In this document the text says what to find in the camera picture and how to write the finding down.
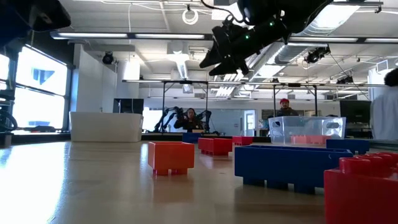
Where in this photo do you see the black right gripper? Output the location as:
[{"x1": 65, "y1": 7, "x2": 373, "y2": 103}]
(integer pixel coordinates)
[{"x1": 198, "y1": 17, "x2": 289, "y2": 77}]

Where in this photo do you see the red toy brick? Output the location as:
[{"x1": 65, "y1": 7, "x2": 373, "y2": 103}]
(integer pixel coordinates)
[
  {"x1": 323, "y1": 151, "x2": 398, "y2": 224},
  {"x1": 198, "y1": 137, "x2": 233, "y2": 156},
  {"x1": 232, "y1": 136, "x2": 254, "y2": 146}
]

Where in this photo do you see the blue toy brick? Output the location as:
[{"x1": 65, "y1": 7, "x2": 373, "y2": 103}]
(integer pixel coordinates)
[
  {"x1": 182, "y1": 133, "x2": 201, "y2": 144},
  {"x1": 326, "y1": 138, "x2": 371, "y2": 156},
  {"x1": 234, "y1": 144, "x2": 354, "y2": 195}
]

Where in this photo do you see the small square orange toy brick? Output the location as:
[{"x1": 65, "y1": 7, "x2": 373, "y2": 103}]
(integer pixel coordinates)
[{"x1": 147, "y1": 141, "x2": 195, "y2": 177}]

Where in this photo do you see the white door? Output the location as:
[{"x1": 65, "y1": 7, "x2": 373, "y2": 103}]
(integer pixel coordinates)
[{"x1": 244, "y1": 109, "x2": 257, "y2": 137}]

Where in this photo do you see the person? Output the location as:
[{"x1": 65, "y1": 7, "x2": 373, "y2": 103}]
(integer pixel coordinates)
[
  {"x1": 369, "y1": 67, "x2": 398, "y2": 141},
  {"x1": 174, "y1": 108, "x2": 205, "y2": 131},
  {"x1": 275, "y1": 98, "x2": 299, "y2": 118}
]

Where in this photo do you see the black beam with light strips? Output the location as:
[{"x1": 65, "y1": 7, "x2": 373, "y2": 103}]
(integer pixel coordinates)
[{"x1": 50, "y1": 30, "x2": 398, "y2": 44}]

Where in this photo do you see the clear plastic bin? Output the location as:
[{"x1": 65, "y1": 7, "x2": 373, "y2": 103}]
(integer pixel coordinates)
[{"x1": 268, "y1": 116, "x2": 347, "y2": 146}]

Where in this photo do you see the black ceiling fixture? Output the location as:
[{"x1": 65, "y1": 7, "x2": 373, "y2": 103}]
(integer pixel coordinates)
[{"x1": 336, "y1": 75, "x2": 354, "y2": 85}]

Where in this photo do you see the opaque white plastic bin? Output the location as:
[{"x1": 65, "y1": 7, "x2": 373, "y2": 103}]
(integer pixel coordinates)
[{"x1": 69, "y1": 111, "x2": 144, "y2": 143}]

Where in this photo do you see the black monitor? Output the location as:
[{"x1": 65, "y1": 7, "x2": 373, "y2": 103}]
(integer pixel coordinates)
[{"x1": 339, "y1": 99, "x2": 373, "y2": 124}]

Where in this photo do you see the large bright window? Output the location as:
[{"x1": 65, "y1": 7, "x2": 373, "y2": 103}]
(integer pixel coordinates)
[{"x1": 0, "y1": 43, "x2": 74, "y2": 131}]

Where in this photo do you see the black wheeled equipment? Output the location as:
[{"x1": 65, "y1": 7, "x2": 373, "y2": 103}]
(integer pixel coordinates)
[{"x1": 0, "y1": 89, "x2": 18, "y2": 133}]

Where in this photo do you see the black metal rig frame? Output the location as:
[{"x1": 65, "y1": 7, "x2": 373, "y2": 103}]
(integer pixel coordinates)
[
  {"x1": 160, "y1": 79, "x2": 210, "y2": 134},
  {"x1": 272, "y1": 81, "x2": 318, "y2": 118}
]

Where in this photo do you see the white ceiling vent duct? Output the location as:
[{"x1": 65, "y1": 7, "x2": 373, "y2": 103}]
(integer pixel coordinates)
[{"x1": 167, "y1": 42, "x2": 191, "y2": 80}]

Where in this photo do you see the white coiled cable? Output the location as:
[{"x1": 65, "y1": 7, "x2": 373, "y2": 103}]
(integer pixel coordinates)
[{"x1": 182, "y1": 7, "x2": 200, "y2": 26}]

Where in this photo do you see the silver ventilation duct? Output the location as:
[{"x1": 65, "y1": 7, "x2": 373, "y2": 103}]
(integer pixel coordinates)
[{"x1": 275, "y1": 6, "x2": 361, "y2": 65}]

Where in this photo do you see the black ceiling camera mount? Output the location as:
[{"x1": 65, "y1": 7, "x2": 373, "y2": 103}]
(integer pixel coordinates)
[{"x1": 304, "y1": 45, "x2": 331, "y2": 65}]

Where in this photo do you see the black aluminium table frame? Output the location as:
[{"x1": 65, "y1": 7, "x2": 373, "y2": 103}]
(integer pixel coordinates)
[{"x1": 0, "y1": 131, "x2": 271, "y2": 149}]

